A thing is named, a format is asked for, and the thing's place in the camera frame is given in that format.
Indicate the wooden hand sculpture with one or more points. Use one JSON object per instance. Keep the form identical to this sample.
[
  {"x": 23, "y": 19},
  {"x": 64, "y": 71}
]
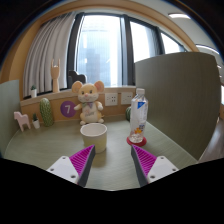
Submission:
[{"x": 55, "y": 74}]

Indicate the purple number seven disc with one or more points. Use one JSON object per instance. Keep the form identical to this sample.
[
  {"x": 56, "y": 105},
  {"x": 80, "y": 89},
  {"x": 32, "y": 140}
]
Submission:
[{"x": 67, "y": 109}]

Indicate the right green desk partition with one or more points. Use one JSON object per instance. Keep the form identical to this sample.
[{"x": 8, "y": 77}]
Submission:
[{"x": 184, "y": 94}]

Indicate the grey white curtain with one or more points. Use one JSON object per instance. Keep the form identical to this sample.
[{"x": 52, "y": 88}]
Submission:
[{"x": 50, "y": 44}]

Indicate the small potted plant on ledge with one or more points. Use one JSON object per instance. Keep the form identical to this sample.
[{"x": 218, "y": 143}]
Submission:
[{"x": 33, "y": 91}]

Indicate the clear plastic water bottle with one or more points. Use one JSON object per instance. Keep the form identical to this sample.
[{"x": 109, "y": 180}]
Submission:
[{"x": 138, "y": 116}]

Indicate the red round coaster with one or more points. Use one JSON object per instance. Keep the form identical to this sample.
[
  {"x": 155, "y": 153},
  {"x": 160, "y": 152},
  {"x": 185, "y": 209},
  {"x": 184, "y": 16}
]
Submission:
[{"x": 140, "y": 144}]

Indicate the right white wall socket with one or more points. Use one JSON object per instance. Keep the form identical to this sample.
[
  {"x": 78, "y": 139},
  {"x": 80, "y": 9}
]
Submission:
[{"x": 126, "y": 98}]

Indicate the pink horse figure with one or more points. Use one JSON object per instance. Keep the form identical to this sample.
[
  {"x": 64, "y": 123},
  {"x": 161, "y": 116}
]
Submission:
[{"x": 22, "y": 119}]

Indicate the tall green cactus figure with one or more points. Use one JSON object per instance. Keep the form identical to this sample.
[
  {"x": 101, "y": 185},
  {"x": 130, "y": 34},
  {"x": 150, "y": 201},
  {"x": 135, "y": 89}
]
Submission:
[{"x": 46, "y": 112}]

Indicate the pale yellow mug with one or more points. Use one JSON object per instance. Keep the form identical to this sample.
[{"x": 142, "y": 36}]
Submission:
[{"x": 95, "y": 134}]

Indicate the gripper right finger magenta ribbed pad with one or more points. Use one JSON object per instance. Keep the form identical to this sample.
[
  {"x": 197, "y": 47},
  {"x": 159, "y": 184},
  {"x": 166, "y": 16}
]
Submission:
[{"x": 150, "y": 168}]

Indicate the white wall socket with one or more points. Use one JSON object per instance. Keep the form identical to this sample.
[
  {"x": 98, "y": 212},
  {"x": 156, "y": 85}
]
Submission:
[
  {"x": 111, "y": 99},
  {"x": 126, "y": 98}
]

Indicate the black horse figure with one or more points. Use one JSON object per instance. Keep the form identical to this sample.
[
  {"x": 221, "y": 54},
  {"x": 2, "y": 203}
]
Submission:
[{"x": 74, "y": 76}]

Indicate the plush mouse toy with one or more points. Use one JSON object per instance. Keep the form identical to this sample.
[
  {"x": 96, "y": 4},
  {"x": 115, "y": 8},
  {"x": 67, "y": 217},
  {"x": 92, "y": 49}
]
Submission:
[{"x": 88, "y": 96}]

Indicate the left green desk partition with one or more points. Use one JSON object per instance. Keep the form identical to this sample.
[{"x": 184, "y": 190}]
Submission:
[{"x": 9, "y": 103}]

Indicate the green desk partition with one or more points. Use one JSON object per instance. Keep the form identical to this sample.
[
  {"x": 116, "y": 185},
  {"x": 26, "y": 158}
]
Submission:
[
  {"x": 9, "y": 103},
  {"x": 184, "y": 94}
]

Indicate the round green cactus figure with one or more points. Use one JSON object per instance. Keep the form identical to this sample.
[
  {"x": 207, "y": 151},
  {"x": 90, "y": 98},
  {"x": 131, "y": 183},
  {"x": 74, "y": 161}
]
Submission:
[{"x": 128, "y": 113}]

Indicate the small potted plant on desk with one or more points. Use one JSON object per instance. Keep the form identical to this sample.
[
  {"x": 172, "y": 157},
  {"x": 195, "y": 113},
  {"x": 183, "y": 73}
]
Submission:
[{"x": 35, "y": 121}]

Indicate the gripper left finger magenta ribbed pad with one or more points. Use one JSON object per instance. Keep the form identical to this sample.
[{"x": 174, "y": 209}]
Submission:
[{"x": 75, "y": 168}]

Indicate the left white wall socket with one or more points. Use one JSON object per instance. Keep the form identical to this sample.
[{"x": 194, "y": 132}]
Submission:
[{"x": 111, "y": 99}]

